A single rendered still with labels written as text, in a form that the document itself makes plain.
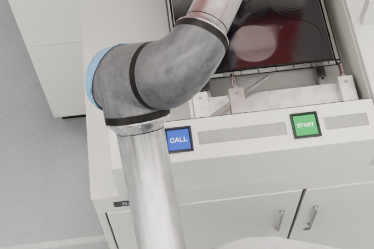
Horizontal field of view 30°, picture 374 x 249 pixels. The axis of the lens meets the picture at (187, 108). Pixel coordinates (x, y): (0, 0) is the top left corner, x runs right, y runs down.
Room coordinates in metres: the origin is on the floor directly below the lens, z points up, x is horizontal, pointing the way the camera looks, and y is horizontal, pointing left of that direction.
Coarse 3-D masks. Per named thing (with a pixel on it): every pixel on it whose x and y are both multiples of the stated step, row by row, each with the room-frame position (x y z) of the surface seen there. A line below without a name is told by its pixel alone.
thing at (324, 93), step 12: (324, 84) 0.79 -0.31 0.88; (252, 96) 0.77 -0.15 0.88; (264, 96) 0.77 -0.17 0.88; (276, 96) 0.77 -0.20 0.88; (288, 96) 0.77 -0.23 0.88; (300, 96) 0.77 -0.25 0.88; (312, 96) 0.76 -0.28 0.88; (324, 96) 0.76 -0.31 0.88; (336, 96) 0.76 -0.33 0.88; (192, 108) 0.74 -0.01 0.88; (216, 108) 0.74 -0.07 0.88; (228, 108) 0.74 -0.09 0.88; (252, 108) 0.74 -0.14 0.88; (264, 108) 0.74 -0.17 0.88; (276, 108) 0.74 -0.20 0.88
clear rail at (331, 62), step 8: (288, 64) 0.84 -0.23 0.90; (296, 64) 0.83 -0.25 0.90; (312, 64) 0.83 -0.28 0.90; (320, 64) 0.83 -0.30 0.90; (328, 64) 0.83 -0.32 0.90; (336, 64) 0.83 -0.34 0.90; (216, 72) 0.82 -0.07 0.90; (224, 72) 0.82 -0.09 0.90; (232, 72) 0.82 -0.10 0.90; (240, 72) 0.82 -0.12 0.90; (248, 72) 0.82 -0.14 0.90; (256, 72) 0.82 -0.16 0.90; (264, 72) 0.82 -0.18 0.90
